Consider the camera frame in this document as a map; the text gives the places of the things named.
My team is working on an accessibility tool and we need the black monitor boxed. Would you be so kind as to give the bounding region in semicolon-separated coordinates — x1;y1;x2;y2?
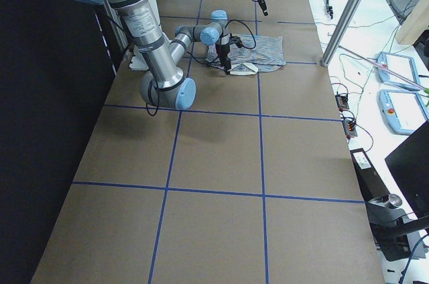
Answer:
385;123;428;217

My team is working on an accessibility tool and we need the aluminium frame post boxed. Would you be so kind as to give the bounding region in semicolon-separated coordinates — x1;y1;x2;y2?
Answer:
320;0;361;67

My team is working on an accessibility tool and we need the black box with label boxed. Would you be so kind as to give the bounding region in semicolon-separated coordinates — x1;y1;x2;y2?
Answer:
350;148;389;202

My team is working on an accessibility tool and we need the striped polo shirt white collar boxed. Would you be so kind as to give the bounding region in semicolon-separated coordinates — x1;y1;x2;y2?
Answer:
204;33;286;76

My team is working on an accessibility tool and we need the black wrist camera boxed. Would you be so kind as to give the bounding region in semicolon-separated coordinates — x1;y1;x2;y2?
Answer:
229;35;243;48

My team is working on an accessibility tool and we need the blue teach pendant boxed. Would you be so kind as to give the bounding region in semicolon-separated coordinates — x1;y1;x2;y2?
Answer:
377;52;420;91
378;90;428;135

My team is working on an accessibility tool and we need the near blue teach pendant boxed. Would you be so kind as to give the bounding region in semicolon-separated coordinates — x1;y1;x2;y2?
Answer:
378;90;428;135

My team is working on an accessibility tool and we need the small orange circuit board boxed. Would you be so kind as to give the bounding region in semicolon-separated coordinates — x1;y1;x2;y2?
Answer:
335;94;349;111

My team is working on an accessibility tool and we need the metal cup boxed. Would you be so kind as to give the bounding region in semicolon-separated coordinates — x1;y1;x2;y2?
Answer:
385;194;403;209

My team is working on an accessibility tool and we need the far blue teach pendant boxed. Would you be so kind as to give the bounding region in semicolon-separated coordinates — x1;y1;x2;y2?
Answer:
377;52;420;91

